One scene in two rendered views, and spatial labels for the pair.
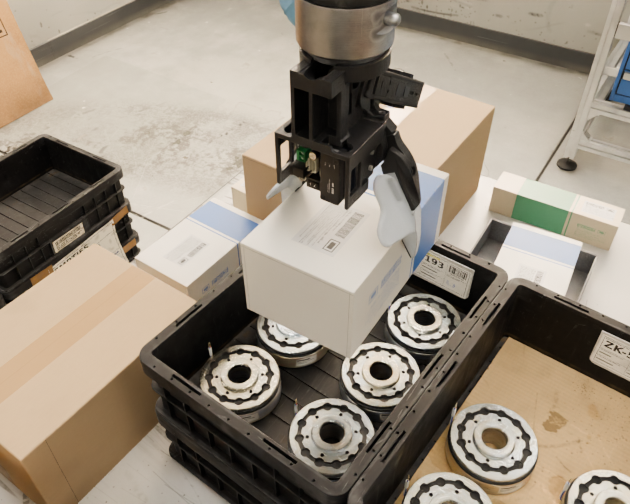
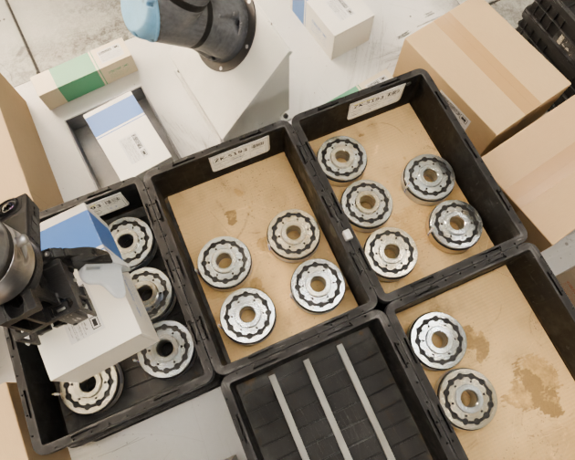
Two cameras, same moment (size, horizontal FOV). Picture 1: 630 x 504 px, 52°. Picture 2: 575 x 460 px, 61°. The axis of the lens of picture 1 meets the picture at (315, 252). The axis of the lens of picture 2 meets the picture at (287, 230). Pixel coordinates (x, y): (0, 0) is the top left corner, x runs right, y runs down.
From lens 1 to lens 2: 0.29 m
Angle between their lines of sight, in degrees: 41
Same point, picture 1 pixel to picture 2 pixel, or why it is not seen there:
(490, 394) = (194, 236)
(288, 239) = (70, 346)
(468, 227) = (55, 135)
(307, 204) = not seen: hidden behind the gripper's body
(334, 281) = (125, 339)
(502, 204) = (55, 99)
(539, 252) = (118, 122)
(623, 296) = (173, 93)
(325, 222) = not seen: hidden behind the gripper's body
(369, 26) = (20, 264)
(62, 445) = not seen: outside the picture
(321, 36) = not seen: outside the picture
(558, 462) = (252, 234)
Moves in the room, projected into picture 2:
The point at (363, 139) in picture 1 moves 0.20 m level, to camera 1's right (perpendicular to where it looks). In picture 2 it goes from (67, 286) to (172, 139)
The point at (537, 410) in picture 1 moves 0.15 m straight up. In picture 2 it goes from (219, 220) to (208, 191)
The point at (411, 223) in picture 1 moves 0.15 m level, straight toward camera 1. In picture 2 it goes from (117, 266) to (203, 344)
